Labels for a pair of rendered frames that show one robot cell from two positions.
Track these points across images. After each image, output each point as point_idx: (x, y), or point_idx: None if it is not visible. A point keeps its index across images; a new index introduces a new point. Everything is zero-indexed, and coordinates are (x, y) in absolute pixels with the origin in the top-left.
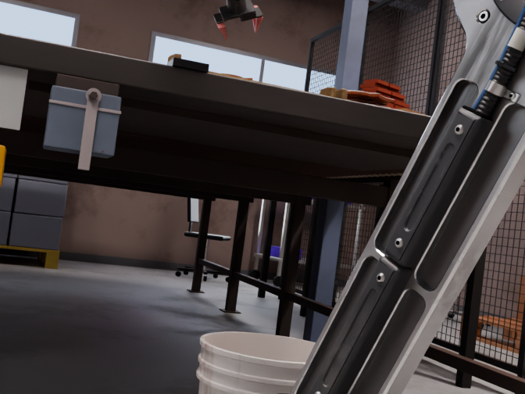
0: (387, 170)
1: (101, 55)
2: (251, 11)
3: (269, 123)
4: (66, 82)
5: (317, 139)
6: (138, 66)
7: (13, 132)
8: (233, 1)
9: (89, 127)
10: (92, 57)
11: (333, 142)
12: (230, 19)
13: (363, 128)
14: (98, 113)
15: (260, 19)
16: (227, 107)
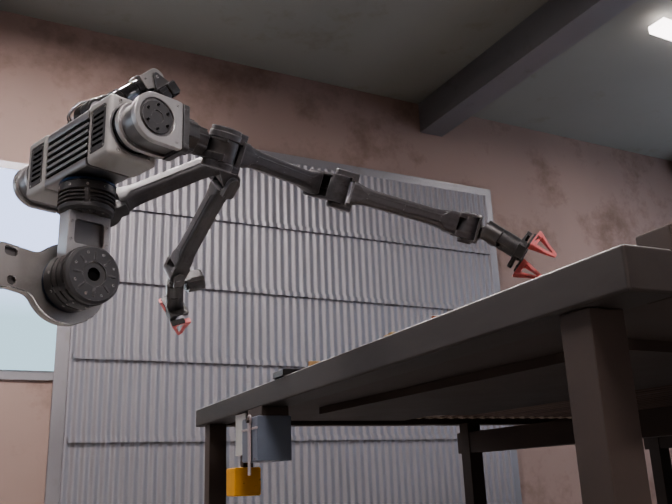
0: None
1: (256, 388)
2: (517, 246)
3: (424, 382)
4: (249, 414)
5: (463, 381)
6: (265, 388)
7: (528, 426)
8: (498, 248)
9: (248, 443)
10: (254, 392)
11: (476, 379)
12: (513, 262)
13: (347, 378)
14: (252, 431)
15: (531, 246)
16: (306, 396)
